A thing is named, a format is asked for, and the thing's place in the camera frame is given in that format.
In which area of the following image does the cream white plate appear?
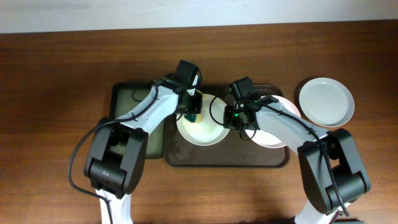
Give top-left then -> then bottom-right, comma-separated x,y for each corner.
245,95 -> 301,148

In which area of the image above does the green and yellow sponge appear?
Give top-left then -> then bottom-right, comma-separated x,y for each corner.
183,113 -> 203,123

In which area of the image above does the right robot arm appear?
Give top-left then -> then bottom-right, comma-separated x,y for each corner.
223,96 -> 371,223

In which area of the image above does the white plate with yellow stain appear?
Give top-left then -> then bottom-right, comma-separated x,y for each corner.
176,94 -> 229,146

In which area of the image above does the brown serving tray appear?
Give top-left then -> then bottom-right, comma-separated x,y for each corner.
163,83 -> 290,168

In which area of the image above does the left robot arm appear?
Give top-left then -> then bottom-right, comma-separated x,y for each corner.
83,73 -> 203,223

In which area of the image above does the dark green water tray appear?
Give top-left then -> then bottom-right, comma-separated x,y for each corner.
109,83 -> 164,159

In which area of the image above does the pale blue-white plate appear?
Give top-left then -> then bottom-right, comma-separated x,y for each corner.
298,77 -> 355,128

